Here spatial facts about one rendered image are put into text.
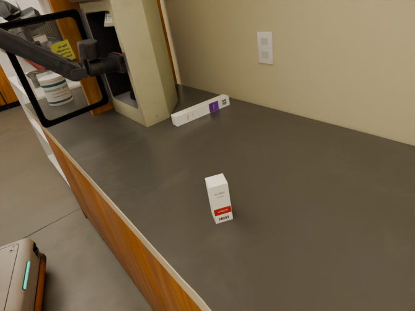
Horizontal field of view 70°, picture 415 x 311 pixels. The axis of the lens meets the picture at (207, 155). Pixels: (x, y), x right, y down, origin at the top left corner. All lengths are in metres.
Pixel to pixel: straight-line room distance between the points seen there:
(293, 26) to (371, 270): 0.77
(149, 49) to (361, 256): 0.93
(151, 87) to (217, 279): 0.81
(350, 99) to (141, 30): 0.74
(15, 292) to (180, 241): 1.26
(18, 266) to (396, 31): 1.91
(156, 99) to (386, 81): 0.78
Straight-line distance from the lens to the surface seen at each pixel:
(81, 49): 1.19
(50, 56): 1.18
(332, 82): 1.05
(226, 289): 0.58
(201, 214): 0.71
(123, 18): 1.13
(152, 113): 1.21
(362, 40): 0.98
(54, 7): 1.44
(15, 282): 1.86
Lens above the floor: 1.41
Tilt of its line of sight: 31 degrees down
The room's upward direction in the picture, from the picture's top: 10 degrees counter-clockwise
